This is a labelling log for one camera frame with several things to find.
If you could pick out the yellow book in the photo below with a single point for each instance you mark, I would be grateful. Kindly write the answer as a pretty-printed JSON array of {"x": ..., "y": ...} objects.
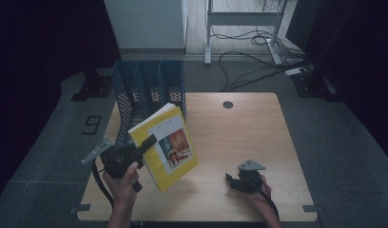
[{"x": 170, "y": 171}]

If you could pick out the white power strip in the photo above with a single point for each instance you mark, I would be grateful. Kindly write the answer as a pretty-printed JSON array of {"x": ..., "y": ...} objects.
[{"x": 295, "y": 71}]

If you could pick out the black stand base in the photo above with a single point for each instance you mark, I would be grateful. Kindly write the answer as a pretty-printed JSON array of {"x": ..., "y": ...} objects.
[
  {"x": 93, "y": 87},
  {"x": 312, "y": 85}
]

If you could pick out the person's left hand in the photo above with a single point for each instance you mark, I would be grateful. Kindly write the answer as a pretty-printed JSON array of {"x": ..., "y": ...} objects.
[{"x": 124, "y": 188}]

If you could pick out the person's right hand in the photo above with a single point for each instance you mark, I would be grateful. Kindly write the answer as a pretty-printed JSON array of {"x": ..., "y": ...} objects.
[{"x": 263, "y": 196}]

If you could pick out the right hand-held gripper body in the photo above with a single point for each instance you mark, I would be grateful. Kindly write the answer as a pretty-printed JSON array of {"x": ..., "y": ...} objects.
[{"x": 250, "y": 180}]

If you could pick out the blue plastic file rack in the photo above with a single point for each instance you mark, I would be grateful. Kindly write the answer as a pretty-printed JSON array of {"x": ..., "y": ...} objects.
[{"x": 144, "y": 79}]

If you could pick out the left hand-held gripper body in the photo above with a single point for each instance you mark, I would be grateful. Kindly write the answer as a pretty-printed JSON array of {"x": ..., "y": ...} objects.
[{"x": 116, "y": 160}]

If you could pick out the white cabinet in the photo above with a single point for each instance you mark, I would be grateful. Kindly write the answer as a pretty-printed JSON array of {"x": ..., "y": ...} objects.
[{"x": 144, "y": 22}]

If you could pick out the white metal desk frame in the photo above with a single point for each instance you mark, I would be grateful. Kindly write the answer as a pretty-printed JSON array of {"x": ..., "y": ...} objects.
[{"x": 242, "y": 19}]

